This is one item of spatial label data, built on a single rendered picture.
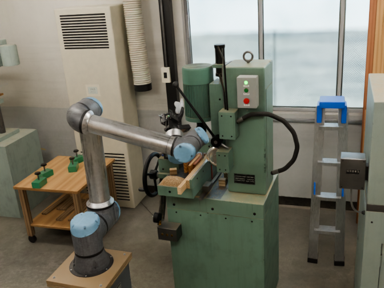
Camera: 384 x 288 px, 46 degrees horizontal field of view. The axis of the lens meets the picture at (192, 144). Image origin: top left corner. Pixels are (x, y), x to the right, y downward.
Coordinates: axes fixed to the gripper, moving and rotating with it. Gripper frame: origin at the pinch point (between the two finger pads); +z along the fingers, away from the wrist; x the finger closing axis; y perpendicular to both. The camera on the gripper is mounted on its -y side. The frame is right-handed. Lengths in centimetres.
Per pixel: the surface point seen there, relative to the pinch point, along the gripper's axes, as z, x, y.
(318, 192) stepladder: -11, -10, -130
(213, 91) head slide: 6.9, -17.8, -14.6
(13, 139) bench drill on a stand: 112, 198, -9
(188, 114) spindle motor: 5.6, 2.4, -16.2
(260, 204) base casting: -46, -7, -54
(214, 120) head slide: -1.6, -7.7, -24.7
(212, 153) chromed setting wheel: -15.6, 2.3, -31.2
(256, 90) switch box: -8.8, -40.7, -17.7
